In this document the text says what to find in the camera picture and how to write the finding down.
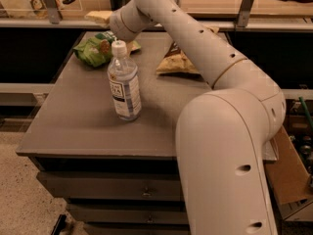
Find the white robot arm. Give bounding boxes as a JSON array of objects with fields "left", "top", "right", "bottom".
[{"left": 106, "top": 0, "right": 286, "bottom": 235}]

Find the wooden shelf with metal brackets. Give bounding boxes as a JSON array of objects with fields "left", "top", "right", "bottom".
[{"left": 0, "top": 0, "right": 313, "bottom": 32}]

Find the green rice chip bag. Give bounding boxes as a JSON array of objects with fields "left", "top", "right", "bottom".
[{"left": 72, "top": 29, "right": 142, "bottom": 69}]

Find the top grey drawer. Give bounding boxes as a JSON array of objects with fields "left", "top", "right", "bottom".
[{"left": 37, "top": 171, "right": 182, "bottom": 202}]

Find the grey drawer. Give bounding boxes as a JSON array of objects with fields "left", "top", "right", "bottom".
[
  {"left": 67, "top": 203, "right": 189, "bottom": 225},
  {"left": 37, "top": 171, "right": 182, "bottom": 202}
]

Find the middle grey drawer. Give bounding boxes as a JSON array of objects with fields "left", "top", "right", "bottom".
[{"left": 67, "top": 203, "right": 189, "bottom": 225}]

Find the clear plastic water bottle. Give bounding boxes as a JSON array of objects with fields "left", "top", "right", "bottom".
[{"left": 107, "top": 40, "right": 142, "bottom": 120}]

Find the grey drawer cabinet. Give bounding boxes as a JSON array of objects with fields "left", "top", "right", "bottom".
[{"left": 15, "top": 30, "right": 279, "bottom": 235}]

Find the colourful package behind glass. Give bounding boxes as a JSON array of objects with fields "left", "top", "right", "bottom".
[{"left": 0, "top": 0, "right": 64, "bottom": 19}]

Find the cardboard box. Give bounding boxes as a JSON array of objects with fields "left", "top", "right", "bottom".
[{"left": 265, "top": 116, "right": 313, "bottom": 221}]

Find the brown sea salt chip bag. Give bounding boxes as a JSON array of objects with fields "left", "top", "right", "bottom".
[{"left": 156, "top": 25, "right": 220, "bottom": 76}]

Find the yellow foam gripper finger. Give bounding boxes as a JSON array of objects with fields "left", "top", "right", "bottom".
[{"left": 84, "top": 11, "right": 112, "bottom": 28}]

